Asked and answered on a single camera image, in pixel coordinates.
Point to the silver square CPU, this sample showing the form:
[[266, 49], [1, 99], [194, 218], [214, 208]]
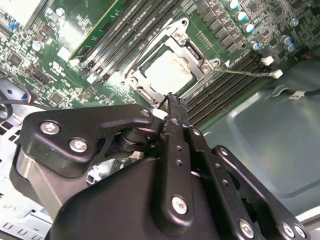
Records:
[[170, 72]]

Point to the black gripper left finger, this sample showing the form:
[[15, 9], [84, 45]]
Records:
[[112, 117]]

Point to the metal socket cover frame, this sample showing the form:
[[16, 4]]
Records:
[[187, 53]]

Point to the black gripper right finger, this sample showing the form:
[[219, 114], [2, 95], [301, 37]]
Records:
[[212, 175]]

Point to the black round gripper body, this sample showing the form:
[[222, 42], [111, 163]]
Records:
[[112, 205]]

